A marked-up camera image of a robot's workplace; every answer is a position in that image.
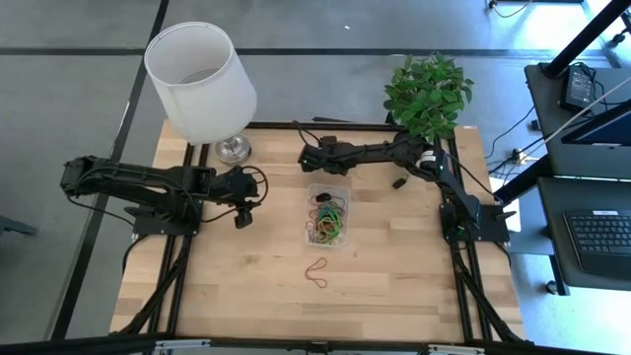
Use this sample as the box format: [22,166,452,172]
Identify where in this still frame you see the table lamp white shade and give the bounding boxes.
[143,21,258,167]

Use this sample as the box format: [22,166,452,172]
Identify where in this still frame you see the green potted plant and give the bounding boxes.
[383,51,475,149]

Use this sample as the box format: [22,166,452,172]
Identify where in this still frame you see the black power adapter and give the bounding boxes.
[558,65,596,112]

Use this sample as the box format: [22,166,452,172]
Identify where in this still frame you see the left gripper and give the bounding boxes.
[209,165,263,208]

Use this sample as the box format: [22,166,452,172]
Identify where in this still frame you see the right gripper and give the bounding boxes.
[297,142,349,178]

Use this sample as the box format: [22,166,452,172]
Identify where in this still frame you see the clear plastic bin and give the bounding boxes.
[302,182,352,249]

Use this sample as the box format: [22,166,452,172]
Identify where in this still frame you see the white cord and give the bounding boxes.
[541,88,631,144]

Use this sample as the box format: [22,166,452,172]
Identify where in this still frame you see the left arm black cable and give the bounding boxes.
[62,195,135,229]

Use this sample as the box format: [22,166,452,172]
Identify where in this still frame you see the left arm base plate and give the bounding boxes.
[125,195,204,238]

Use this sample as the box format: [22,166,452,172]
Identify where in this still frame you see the black floor cable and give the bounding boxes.
[485,105,539,178]
[486,0,534,20]

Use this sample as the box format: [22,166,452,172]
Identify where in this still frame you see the red rubber band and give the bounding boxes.
[303,256,329,290]

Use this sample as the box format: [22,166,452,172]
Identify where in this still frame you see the black diagonal frame brace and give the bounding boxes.
[117,236,191,336]
[453,246,531,345]

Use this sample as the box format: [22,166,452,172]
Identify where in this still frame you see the black post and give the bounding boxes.
[541,0,631,79]

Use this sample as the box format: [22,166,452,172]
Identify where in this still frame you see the black aluminium frame rail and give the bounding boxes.
[147,143,197,336]
[0,333,631,355]
[447,136,494,342]
[433,137,469,341]
[245,119,401,131]
[167,143,212,336]

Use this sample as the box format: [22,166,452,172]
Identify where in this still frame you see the dark laptop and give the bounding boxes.
[560,98,631,148]

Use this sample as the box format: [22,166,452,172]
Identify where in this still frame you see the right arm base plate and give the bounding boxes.
[438,201,518,244]

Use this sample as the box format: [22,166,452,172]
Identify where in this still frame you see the coloured rubber bands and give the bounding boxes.
[309,216,344,246]

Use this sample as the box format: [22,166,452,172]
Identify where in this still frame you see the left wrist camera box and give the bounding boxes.
[233,206,254,230]

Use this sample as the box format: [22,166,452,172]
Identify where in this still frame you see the black keyboard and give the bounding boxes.
[562,208,631,283]

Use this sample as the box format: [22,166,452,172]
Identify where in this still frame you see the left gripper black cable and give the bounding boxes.
[243,164,270,204]

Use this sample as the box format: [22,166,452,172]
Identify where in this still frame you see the silver frame bracket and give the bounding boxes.
[427,343,488,355]
[154,338,212,353]

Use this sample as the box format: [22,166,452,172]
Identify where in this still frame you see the black desk leg beam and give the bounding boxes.
[492,154,554,204]

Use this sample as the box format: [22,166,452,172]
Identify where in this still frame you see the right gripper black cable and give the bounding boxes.
[292,119,324,149]

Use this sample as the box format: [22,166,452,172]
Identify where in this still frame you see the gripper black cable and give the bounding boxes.
[292,119,324,149]
[243,164,270,204]

